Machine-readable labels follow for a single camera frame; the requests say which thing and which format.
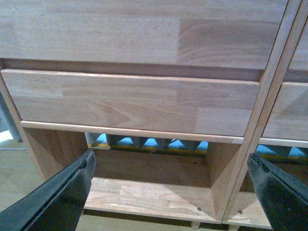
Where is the left wooden shelf unit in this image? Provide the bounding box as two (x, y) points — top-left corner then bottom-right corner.
(0, 0), (302, 229)

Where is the unit drawer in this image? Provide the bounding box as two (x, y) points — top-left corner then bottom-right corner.
(1, 69), (260, 137)
(0, 0), (287, 69)
(263, 82), (308, 141)

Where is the wooden shelf unit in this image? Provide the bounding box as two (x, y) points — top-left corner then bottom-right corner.
(0, 0), (302, 229)
(222, 0), (308, 231)

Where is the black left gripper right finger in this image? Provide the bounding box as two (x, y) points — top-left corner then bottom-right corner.
(247, 153), (308, 231)

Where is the right wooden shelf unit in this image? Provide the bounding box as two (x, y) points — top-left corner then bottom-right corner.
(222, 0), (308, 231)

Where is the left unit upper drawer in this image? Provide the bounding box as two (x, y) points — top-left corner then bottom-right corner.
(0, 0), (287, 69)

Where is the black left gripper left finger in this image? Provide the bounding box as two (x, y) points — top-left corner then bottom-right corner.
(0, 149), (96, 231)

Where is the left unit lower drawer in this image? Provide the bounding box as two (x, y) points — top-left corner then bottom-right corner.
(1, 69), (260, 137)

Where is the right unit lower drawer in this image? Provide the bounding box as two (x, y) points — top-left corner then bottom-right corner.
(263, 82), (308, 141)

